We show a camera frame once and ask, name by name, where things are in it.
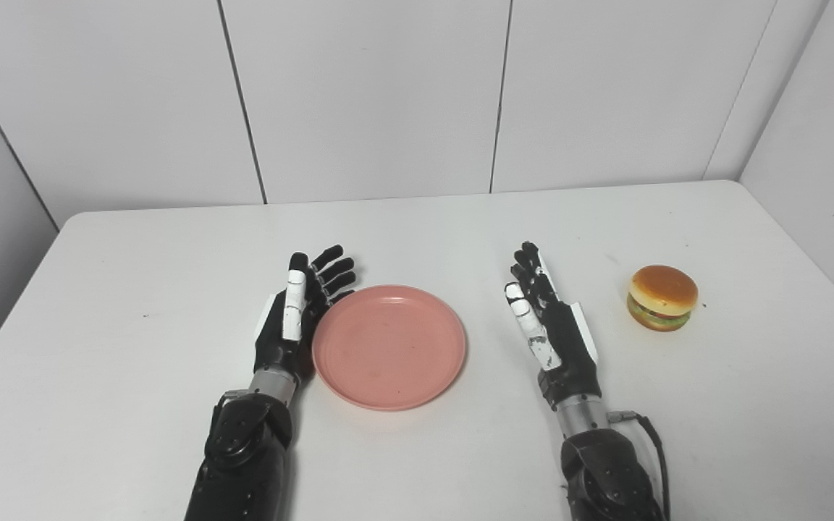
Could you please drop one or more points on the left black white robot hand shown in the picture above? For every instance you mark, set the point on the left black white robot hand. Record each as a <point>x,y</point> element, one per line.
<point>290,318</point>

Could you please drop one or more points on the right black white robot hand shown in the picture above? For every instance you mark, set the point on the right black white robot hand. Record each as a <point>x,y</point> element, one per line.
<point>554,333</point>

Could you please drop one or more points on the pink round plate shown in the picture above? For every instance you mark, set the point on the pink round plate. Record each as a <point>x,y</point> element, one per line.
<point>389,347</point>

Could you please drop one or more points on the toy hamburger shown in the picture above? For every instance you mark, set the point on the toy hamburger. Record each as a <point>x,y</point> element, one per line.
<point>662,297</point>

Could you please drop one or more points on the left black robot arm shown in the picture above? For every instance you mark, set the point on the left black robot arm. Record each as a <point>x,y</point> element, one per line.
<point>247,456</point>

